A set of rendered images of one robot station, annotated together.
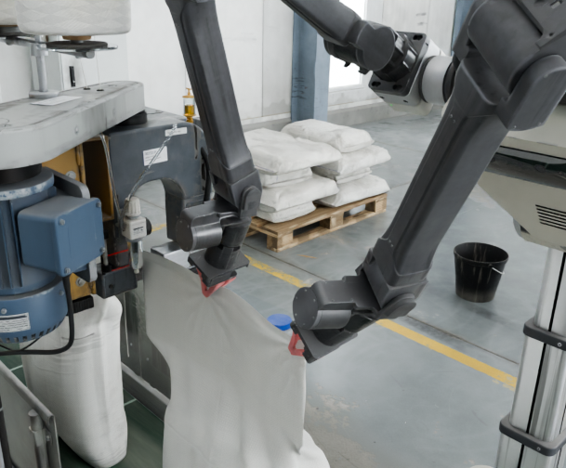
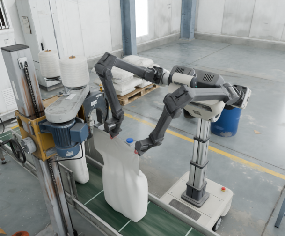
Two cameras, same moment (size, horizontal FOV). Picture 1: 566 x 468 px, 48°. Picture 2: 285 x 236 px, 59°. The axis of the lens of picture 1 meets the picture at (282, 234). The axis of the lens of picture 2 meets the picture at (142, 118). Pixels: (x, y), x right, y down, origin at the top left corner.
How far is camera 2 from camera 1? 0.69 m
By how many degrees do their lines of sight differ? 9
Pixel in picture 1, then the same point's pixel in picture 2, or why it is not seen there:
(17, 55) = (19, 38)
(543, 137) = not seen: hidden behind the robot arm
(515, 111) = (173, 116)
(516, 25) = (171, 102)
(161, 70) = (73, 37)
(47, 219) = (77, 131)
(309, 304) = (138, 144)
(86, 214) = (84, 127)
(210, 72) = (111, 92)
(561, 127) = not seen: hidden behind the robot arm
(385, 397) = (162, 153)
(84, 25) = (80, 84)
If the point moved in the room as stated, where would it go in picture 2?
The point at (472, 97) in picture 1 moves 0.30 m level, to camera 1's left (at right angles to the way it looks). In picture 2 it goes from (166, 112) to (104, 116)
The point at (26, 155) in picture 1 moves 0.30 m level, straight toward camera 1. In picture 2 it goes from (71, 117) to (86, 142)
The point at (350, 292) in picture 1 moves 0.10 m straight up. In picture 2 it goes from (147, 141) to (147, 127)
